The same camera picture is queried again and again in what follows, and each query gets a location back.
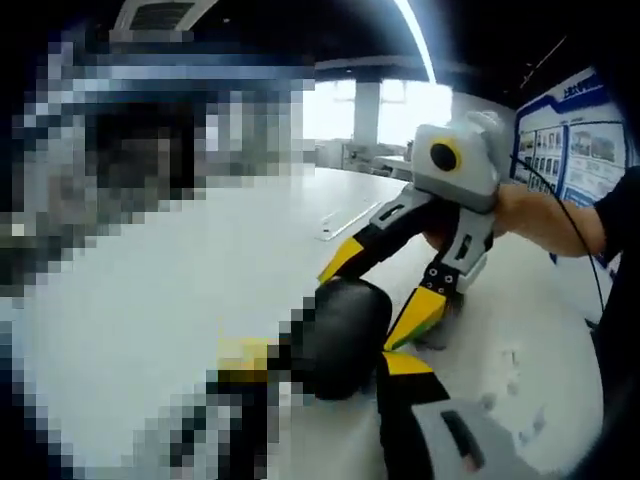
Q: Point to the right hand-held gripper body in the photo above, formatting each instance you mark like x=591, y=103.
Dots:
x=470, y=175

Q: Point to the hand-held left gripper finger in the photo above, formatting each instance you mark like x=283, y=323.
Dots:
x=425, y=445

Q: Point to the black oval earbud case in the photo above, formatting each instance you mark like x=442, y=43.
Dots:
x=350, y=340

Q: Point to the person's right hand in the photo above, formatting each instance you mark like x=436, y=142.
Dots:
x=442, y=237

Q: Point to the white table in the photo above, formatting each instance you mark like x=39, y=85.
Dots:
x=360, y=200

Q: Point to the ceiling light strip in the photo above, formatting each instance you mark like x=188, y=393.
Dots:
x=417, y=35

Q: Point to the ceiling air conditioner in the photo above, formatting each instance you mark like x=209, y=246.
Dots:
x=160, y=12

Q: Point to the wall poster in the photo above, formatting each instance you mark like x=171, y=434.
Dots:
x=590, y=145

